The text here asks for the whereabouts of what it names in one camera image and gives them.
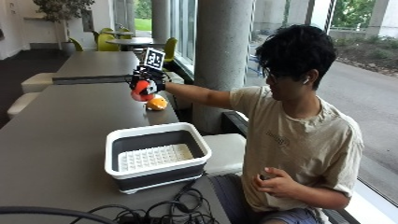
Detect red toy apple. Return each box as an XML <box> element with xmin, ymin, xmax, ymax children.
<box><xmin>130</xmin><ymin>79</ymin><xmax>157</xmax><ymax>103</ymax></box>

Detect white marker cube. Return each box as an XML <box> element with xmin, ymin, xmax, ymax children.
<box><xmin>142</xmin><ymin>47</ymin><xmax>166</xmax><ymax>71</ymax></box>

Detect orange toy fruit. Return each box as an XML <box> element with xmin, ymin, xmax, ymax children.
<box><xmin>145</xmin><ymin>96</ymin><xmax>169</xmax><ymax>112</ymax></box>

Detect blue-grey shorts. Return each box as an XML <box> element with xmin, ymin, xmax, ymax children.
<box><xmin>207</xmin><ymin>173</ymin><xmax>330</xmax><ymax>224</ymax></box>

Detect long grey table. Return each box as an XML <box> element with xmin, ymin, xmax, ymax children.
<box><xmin>50</xmin><ymin>50</ymin><xmax>143</xmax><ymax>86</ymax></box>

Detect beige t-shirt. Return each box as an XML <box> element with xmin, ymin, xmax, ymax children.
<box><xmin>229</xmin><ymin>85</ymin><xmax>366</xmax><ymax>214</ymax></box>

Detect yellow-green chair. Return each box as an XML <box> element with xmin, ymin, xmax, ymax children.
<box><xmin>95</xmin><ymin>33</ymin><xmax>122</xmax><ymax>52</ymax></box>
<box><xmin>118</xmin><ymin>27</ymin><xmax>133</xmax><ymax>40</ymax></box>
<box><xmin>66</xmin><ymin>37</ymin><xmax>85</xmax><ymax>52</ymax></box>
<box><xmin>161</xmin><ymin>36</ymin><xmax>179</xmax><ymax>63</ymax></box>

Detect white bench cushion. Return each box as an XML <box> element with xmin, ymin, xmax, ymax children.
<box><xmin>20</xmin><ymin>72</ymin><xmax>57</xmax><ymax>94</ymax></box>
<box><xmin>6</xmin><ymin>91</ymin><xmax>42</xmax><ymax>120</ymax></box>
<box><xmin>201</xmin><ymin>133</ymin><xmax>248</xmax><ymax>177</ymax></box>

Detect round grey table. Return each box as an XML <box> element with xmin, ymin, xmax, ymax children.
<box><xmin>103</xmin><ymin>36</ymin><xmax>157</xmax><ymax>50</ymax></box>
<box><xmin>102</xmin><ymin>30</ymin><xmax>135</xmax><ymax>39</ymax></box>

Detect the person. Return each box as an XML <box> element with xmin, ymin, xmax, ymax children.
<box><xmin>127</xmin><ymin>23</ymin><xmax>366</xmax><ymax>224</ymax></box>

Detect grey concrete pillar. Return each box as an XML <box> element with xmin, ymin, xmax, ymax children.
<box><xmin>150</xmin><ymin>0</ymin><xmax>175</xmax><ymax>44</ymax></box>
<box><xmin>190</xmin><ymin>0</ymin><xmax>255</xmax><ymax>135</ymax></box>

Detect white and grey collapsible tub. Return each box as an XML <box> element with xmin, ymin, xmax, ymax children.
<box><xmin>103</xmin><ymin>121</ymin><xmax>213</xmax><ymax>195</ymax></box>

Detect potted indoor tree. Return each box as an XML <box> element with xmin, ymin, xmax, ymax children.
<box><xmin>30</xmin><ymin>0</ymin><xmax>97</xmax><ymax>57</ymax></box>

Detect glasses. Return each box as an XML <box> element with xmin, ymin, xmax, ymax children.
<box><xmin>259</xmin><ymin>66</ymin><xmax>279</xmax><ymax>84</ymax></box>

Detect tangle of black cables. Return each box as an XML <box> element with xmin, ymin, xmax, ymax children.
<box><xmin>85</xmin><ymin>176</ymin><xmax>221</xmax><ymax>224</ymax></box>

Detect thick black curved cable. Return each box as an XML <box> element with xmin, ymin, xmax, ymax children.
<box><xmin>0</xmin><ymin>205</ymin><xmax>119</xmax><ymax>224</ymax></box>

